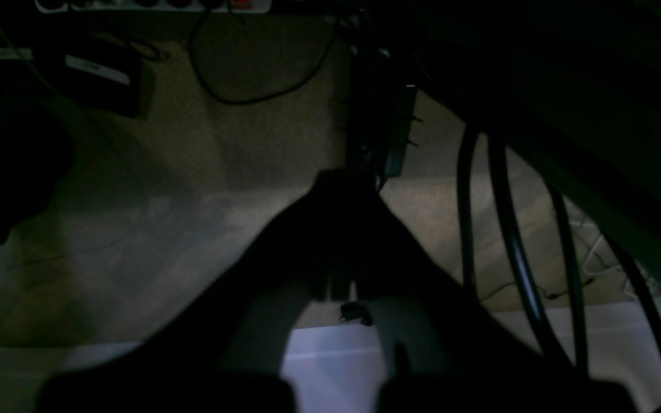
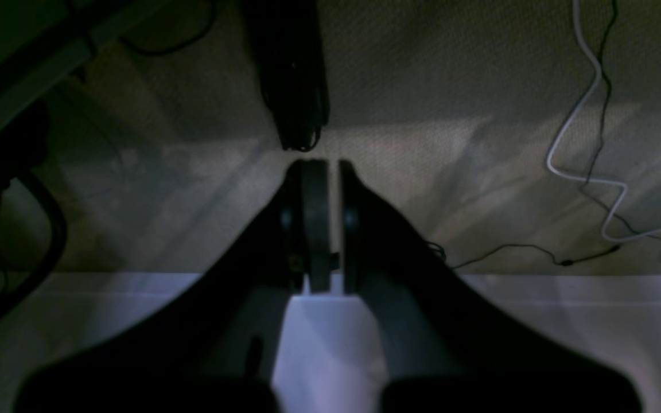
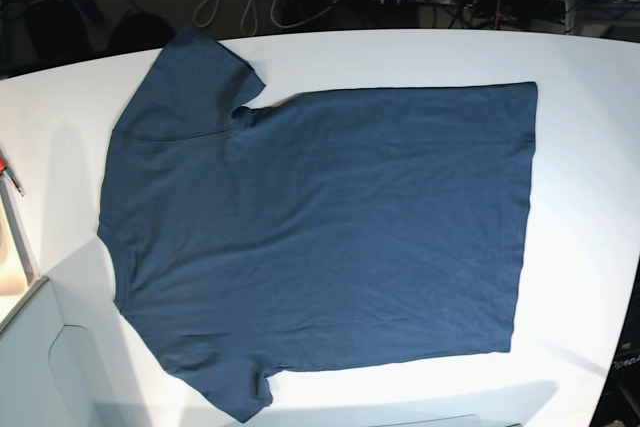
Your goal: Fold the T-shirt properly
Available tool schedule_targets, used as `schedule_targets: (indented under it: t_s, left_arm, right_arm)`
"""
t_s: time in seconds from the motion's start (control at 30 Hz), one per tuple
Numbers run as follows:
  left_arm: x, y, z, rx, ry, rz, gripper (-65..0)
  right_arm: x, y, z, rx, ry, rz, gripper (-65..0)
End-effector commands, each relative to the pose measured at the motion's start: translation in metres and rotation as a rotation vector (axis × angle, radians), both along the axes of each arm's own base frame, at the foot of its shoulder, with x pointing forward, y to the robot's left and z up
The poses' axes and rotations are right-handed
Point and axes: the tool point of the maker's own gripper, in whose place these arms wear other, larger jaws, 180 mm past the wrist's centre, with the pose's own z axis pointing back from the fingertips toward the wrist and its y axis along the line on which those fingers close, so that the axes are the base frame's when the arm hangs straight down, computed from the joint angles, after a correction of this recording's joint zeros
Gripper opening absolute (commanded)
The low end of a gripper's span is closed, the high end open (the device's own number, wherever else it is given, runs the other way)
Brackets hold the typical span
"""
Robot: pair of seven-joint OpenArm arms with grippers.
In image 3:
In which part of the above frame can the dark blue T-shirt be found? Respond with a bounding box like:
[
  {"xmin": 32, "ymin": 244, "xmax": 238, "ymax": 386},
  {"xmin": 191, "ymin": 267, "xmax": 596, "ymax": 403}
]
[{"xmin": 97, "ymin": 30, "xmax": 538, "ymax": 422}]

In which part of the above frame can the red-handled tool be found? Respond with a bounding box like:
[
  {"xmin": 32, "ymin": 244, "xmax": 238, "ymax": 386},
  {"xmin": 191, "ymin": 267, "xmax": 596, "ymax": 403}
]
[{"xmin": 0, "ymin": 152, "xmax": 25, "ymax": 197}]

